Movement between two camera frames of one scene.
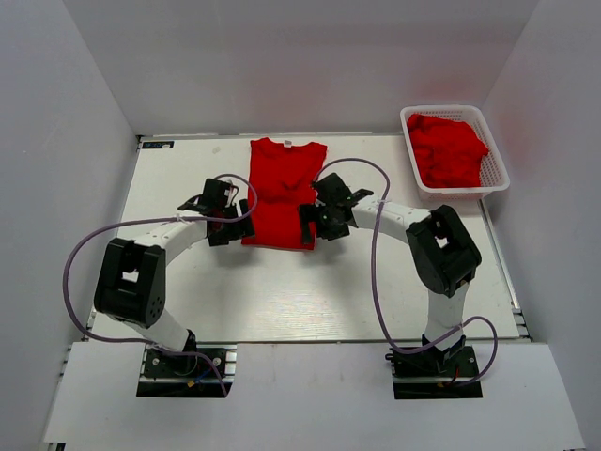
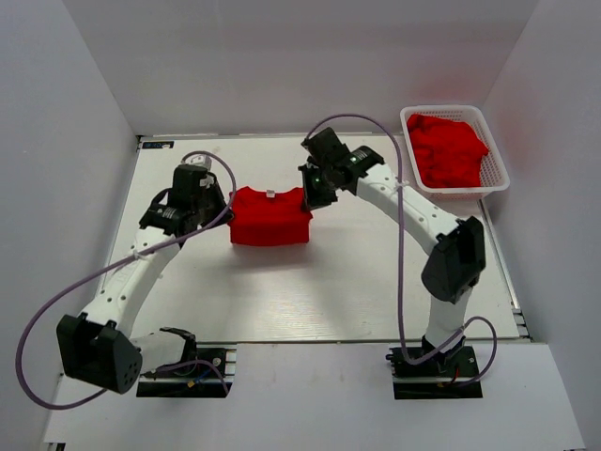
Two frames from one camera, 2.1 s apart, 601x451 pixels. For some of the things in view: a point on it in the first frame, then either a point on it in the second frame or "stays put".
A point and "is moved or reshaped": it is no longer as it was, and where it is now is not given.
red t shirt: (285, 178) is moved or reshaped
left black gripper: (242, 226) to (212, 188)
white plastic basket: (493, 173) stays put
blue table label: (158, 145) stays put
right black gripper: (310, 212) to (313, 200)
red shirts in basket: (448, 153) stays put
